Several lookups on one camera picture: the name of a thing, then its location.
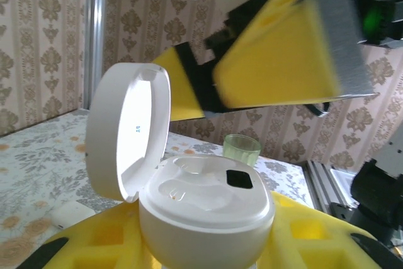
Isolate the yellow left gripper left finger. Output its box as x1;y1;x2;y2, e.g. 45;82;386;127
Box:
26;201;166;269

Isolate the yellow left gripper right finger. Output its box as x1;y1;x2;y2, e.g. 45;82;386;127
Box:
255;190;403;269

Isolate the white earbud charging case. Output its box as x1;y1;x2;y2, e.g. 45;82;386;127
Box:
85;62;275;268

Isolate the white rounded plastic object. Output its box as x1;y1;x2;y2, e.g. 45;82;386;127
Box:
50;200;95;229

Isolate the translucent green plastic cup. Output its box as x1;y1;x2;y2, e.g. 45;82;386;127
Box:
223;134;262;168

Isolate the aluminium side rail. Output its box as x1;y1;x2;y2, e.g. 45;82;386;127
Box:
304;160;356;216

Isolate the aluminium frame post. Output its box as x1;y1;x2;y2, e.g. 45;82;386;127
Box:
83;0;108;111

